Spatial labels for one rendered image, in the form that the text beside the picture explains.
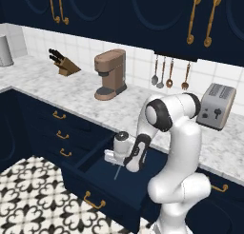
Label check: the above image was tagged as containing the hanging wooden fork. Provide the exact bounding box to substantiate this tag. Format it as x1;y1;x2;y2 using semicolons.
180;62;192;91

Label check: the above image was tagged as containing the navy open drawer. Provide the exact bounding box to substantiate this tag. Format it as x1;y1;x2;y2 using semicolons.
61;129;170;234

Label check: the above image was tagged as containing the wooden knife block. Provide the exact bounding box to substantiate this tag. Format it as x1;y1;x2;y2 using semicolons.
48;48;82;77

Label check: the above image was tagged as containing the brown coffee machine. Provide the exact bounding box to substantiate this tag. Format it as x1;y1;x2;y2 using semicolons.
93;49;129;102

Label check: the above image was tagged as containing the navy wall cupboard door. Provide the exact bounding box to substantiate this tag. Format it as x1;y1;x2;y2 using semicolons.
199;0;244;68
128;0;204;63
56;0;134;49
0;0;59;32

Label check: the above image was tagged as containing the navy drawer front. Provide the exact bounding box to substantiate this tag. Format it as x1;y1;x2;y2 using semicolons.
25;134;87;169
185;168;244;234
20;114;106;155
16;90;117;141

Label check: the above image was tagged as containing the hanging metal spoon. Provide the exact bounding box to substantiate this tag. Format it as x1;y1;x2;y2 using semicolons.
151;54;160;87

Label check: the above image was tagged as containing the brass cupboard handle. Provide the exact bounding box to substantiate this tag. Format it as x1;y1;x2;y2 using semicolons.
186;0;203;46
49;0;62;25
203;0;223;49
58;0;71;26

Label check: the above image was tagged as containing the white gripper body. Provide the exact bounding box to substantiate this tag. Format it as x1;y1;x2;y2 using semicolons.
104;149;126;166

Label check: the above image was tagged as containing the brass open drawer handle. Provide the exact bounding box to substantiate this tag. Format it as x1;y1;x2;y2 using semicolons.
83;190;107;210

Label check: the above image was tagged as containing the hanging metal ladle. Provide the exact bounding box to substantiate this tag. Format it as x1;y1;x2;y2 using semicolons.
155;56;167;89

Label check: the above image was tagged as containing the navy base cupboard door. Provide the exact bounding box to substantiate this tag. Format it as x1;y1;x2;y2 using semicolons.
0;88;34;174

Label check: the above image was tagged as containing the silver toaster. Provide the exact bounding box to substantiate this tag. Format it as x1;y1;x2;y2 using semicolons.
195;82;237;132

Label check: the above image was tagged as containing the grey canister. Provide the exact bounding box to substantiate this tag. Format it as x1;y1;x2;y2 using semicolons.
0;34;15;68

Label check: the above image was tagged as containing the hanging wooden spoon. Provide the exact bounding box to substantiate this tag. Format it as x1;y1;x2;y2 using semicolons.
165;58;175;89

